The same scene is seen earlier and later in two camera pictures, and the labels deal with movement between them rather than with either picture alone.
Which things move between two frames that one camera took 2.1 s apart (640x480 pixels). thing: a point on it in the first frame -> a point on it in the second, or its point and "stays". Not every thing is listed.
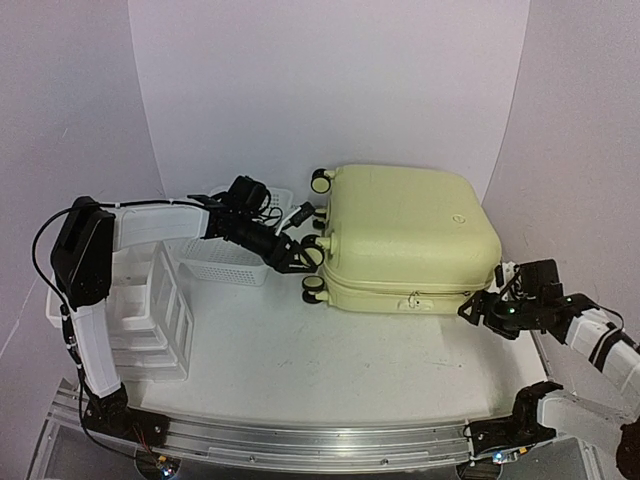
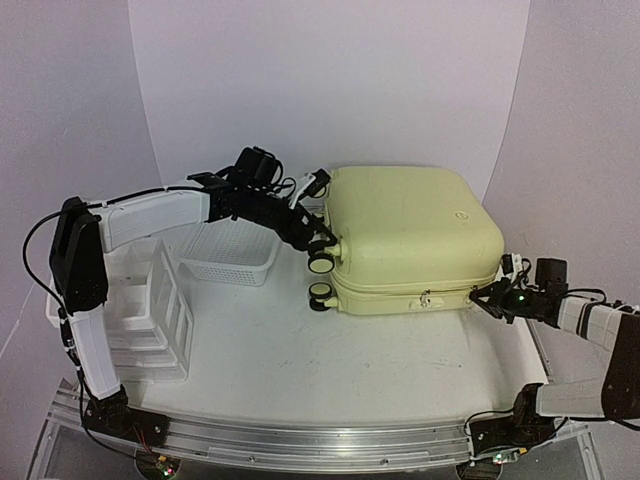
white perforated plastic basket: (220, 261) stays
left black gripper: (284, 264) -> (302, 241)
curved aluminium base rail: (299, 444) stays
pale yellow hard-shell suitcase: (403, 240) stays
